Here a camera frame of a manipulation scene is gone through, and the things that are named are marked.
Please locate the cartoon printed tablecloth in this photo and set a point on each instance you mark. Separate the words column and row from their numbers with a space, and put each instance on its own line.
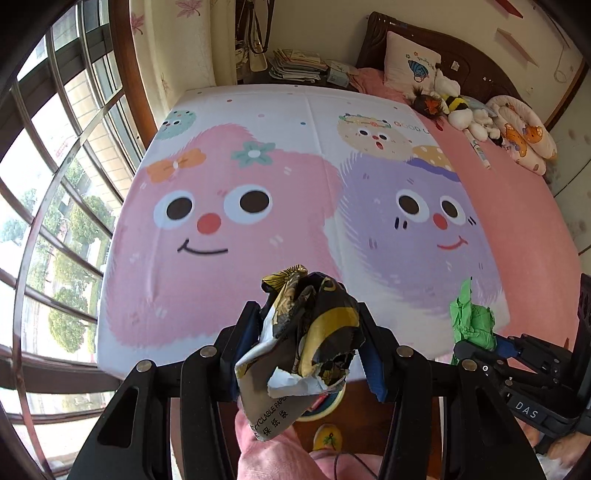
column 277, row 184

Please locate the pink folded blanket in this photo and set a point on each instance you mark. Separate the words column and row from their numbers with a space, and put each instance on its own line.
column 367, row 79

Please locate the red wall decoration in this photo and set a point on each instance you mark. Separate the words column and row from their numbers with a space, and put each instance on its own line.
column 511, row 8

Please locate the round trash bin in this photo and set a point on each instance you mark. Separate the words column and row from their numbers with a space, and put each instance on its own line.
column 330, row 407

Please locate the green paper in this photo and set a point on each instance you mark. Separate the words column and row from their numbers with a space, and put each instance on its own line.
column 471, row 318

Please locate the person's right hand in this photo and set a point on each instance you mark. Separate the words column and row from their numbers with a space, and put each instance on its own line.
column 556, row 445

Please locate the cream floral curtain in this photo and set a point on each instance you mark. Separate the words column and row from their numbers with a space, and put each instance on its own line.
column 194, row 46

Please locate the yellow embroidered slipper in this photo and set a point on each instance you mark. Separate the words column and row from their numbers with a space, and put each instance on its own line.
column 328, row 438

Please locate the white marker pen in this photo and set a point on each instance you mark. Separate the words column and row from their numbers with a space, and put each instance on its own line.
column 478, row 150

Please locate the brown wall decoration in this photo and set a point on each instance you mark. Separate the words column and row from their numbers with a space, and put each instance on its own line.
column 517, row 46

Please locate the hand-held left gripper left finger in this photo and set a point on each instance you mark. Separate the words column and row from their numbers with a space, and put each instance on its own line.
column 231, row 350

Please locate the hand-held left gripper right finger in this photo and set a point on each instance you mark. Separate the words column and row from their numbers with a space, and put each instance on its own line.
column 374, row 374

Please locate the small white plush toy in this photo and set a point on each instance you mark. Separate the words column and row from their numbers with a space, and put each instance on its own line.
column 485, row 124

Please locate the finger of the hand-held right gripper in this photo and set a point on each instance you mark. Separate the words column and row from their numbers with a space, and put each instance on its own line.
column 503, row 345
column 480, row 357

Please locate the white printed pillow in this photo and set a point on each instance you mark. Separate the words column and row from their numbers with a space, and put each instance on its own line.
column 408, row 60

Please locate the black gold paper bag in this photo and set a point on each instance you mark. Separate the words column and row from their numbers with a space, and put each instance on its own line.
column 314, row 332

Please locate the pale green paper packet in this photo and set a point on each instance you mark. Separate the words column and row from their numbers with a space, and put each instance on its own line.
column 341, row 74

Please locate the light blue cloth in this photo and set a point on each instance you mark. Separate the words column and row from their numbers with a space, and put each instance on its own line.
column 478, row 102

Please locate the window with metal grille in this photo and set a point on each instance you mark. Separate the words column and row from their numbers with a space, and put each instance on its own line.
column 55, row 207

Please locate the yellow black bee plush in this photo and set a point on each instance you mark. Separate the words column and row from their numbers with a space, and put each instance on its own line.
column 458, row 113

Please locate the stack of newspapers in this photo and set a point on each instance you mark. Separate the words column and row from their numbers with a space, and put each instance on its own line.
column 298, row 64

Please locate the cream bear print baby pillow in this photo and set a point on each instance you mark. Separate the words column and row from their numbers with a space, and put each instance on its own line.
column 526, row 134

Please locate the person's pink trousers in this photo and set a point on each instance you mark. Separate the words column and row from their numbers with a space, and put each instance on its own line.
column 272, row 452

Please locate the brown orange feathery plush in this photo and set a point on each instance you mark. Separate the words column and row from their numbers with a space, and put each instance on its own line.
column 429, row 104

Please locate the dark bedside table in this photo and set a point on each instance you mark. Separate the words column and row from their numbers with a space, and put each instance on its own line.
column 251, row 78

